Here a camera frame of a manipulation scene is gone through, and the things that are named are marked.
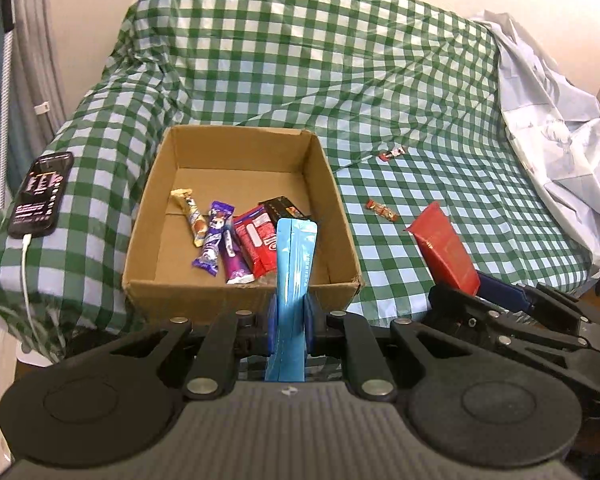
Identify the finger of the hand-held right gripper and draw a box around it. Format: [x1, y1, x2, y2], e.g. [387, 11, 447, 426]
[477, 271, 600, 333]
[426, 284, 593, 362]

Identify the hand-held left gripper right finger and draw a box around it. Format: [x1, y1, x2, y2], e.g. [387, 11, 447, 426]
[302, 294, 463, 402]

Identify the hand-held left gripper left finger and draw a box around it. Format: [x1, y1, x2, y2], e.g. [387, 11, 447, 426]
[107, 294, 281, 401]

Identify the blue stick packet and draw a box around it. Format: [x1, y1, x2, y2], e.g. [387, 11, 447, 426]
[265, 217, 320, 383]

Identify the purple white tube packet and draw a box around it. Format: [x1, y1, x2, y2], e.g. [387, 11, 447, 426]
[220, 227, 256, 286]

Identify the red wafer packet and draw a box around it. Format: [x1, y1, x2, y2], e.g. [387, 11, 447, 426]
[232, 205, 281, 281]

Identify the purple chocolate bar wrapper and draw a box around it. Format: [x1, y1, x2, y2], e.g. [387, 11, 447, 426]
[192, 201, 236, 277]

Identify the brown cardboard box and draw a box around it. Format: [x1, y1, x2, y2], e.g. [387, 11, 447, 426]
[121, 125, 363, 328]

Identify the black snack bar packet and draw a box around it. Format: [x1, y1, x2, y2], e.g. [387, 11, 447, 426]
[258, 196, 312, 222]

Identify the small red orange candy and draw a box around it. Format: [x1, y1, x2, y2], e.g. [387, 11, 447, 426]
[365, 199, 400, 223]

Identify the gold wrapped snack bar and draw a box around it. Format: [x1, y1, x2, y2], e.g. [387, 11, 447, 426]
[170, 188, 208, 248]

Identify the white crumpled sheet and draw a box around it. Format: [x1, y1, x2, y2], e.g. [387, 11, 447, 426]
[472, 10, 600, 266]

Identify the white stand base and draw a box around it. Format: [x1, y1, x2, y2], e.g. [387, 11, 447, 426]
[16, 342, 56, 367]

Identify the green white checkered cloth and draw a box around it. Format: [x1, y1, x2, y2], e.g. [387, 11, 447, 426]
[0, 0, 593, 356]

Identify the black smartphone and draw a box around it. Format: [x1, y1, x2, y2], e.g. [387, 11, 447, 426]
[7, 151, 75, 240]

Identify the grey curtain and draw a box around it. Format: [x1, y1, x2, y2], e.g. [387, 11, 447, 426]
[0, 0, 68, 211]

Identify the white charging cable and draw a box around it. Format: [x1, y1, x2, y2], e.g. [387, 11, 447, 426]
[20, 234, 43, 353]

